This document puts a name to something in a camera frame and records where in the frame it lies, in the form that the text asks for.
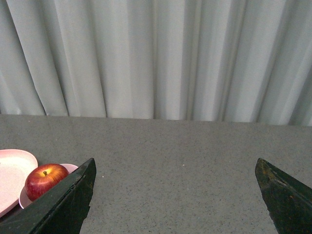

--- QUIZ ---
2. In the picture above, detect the pink round plate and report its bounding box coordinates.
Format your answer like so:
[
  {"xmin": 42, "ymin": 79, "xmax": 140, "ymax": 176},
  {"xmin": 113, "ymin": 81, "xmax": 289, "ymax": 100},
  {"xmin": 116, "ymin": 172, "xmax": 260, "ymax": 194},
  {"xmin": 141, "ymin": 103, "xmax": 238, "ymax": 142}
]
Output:
[{"xmin": 0, "ymin": 149, "xmax": 38, "ymax": 216}]

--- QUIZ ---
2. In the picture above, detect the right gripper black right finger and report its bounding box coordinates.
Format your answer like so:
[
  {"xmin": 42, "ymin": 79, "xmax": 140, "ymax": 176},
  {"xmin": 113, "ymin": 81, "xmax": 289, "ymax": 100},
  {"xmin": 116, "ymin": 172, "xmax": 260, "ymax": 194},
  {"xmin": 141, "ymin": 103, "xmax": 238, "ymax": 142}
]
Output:
[{"xmin": 255, "ymin": 158, "xmax": 312, "ymax": 234}]

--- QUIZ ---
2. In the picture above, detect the white pleated curtain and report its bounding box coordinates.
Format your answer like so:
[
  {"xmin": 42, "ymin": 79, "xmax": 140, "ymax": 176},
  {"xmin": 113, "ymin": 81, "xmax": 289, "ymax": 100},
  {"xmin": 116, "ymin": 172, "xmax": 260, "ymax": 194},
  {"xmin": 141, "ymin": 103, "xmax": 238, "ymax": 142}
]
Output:
[{"xmin": 0, "ymin": 0, "xmax": 312, "ymax": 126}]

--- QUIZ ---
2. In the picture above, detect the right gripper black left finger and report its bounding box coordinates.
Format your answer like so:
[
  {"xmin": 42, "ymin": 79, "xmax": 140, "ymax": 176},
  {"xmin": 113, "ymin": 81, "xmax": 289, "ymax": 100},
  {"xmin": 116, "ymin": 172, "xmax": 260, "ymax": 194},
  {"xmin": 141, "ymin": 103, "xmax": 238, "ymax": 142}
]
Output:
[{"xmin": 0, "ymin": 158, "xmax": 96, "ymax": 234}]

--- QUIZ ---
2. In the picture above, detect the red yellow apple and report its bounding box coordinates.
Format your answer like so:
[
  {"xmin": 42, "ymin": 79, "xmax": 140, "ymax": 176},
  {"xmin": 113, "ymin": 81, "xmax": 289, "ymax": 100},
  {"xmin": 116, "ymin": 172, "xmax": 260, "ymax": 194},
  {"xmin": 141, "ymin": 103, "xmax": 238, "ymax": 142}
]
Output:
[{"xmin": 24, "ymin": 163, "xmax": 69, "ymax": 201}]

